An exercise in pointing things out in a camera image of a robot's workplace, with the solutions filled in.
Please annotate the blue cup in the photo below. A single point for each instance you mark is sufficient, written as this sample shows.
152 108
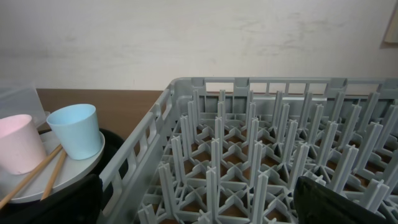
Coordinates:
76 126

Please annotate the wooden chopstick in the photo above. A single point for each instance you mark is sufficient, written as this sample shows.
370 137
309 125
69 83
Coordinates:
54 175
30 176

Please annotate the round black tray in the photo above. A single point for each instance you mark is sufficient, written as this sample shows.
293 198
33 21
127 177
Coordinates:
112 143

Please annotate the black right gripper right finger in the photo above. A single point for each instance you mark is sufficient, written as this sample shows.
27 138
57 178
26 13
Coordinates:
316 204

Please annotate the pink cup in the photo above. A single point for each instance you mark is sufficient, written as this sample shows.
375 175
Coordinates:
21 147

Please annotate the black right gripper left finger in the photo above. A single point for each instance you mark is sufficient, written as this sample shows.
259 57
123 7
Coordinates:
78 203

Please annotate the grey dishwasher rack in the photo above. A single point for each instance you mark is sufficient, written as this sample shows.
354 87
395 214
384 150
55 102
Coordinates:
230 150

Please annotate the grey plate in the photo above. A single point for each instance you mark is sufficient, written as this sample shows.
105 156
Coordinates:
71 171

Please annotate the clear plastic bin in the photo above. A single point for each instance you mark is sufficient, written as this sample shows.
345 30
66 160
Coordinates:
22 98

